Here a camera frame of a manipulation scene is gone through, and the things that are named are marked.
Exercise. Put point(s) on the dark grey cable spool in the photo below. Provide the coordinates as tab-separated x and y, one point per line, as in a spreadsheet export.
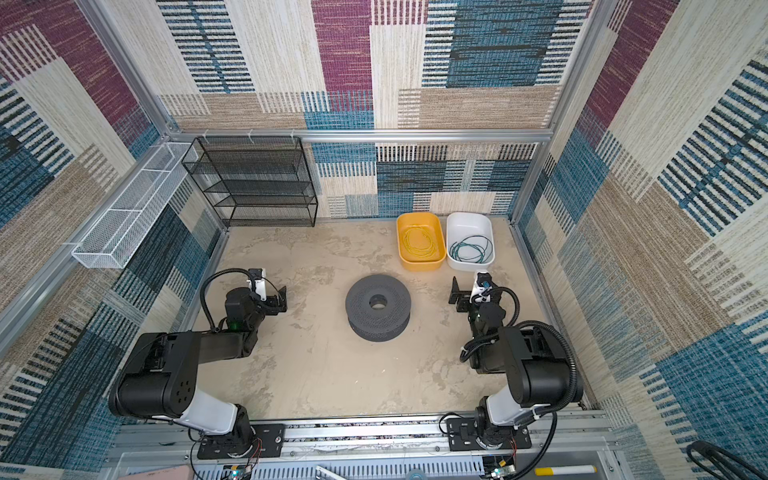
378	307

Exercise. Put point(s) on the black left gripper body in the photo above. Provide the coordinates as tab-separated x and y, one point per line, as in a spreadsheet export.
268	306

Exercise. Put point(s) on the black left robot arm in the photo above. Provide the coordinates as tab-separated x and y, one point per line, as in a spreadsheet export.
159	378

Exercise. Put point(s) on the black mesh shelf rack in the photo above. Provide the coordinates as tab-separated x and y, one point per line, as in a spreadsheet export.
254	181

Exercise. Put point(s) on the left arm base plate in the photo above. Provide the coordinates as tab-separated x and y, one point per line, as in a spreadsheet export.
262	441

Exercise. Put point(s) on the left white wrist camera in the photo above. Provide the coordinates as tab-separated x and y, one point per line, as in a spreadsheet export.
257	283

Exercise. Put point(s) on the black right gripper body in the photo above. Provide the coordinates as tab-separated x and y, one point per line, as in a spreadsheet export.
464	301

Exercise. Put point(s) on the white wire mesh tray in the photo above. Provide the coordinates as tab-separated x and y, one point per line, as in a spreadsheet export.
117	234

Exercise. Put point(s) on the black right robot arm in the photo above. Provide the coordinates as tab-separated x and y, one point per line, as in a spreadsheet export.
538	363

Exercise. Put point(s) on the yellow plastic bin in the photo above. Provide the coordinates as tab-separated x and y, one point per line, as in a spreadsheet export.
421	243

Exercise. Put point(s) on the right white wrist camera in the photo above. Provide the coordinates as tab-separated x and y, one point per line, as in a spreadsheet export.
482	288

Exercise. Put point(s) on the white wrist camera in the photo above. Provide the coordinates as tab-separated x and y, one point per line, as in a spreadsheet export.
482	288
257	283

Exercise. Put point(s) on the aluminium mounting rail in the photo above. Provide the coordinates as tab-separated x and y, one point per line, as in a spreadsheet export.
368	447

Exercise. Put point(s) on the white plastic bin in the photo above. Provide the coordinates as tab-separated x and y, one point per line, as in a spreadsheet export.
470	242

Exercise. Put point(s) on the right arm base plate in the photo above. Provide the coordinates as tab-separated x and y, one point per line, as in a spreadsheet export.
469	434

